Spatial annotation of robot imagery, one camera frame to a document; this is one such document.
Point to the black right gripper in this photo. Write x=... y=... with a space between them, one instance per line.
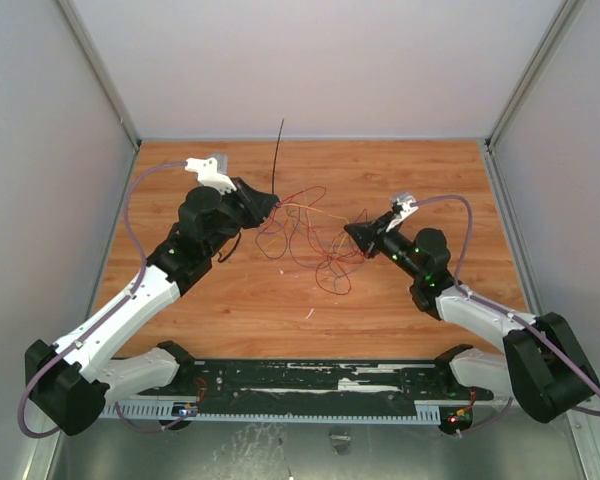
x=376 y=238

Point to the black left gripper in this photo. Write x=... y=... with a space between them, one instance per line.
x=258 y=205

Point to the black zip tie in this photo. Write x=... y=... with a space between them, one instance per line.
x=275 y=157

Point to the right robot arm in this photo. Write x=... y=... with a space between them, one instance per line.
x=540 y=363

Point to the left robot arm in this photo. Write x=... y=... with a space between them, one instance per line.
x=74 y=379

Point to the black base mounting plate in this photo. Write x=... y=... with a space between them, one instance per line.
x=419 y=381

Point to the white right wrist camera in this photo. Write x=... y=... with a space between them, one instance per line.
x=403 y=205

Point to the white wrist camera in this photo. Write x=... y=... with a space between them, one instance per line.
x=403 y=205
x=212 y=172

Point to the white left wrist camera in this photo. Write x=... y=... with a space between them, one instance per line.
x=212 y=172

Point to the grey slotted cable duct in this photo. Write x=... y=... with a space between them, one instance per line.
x=383 y=410

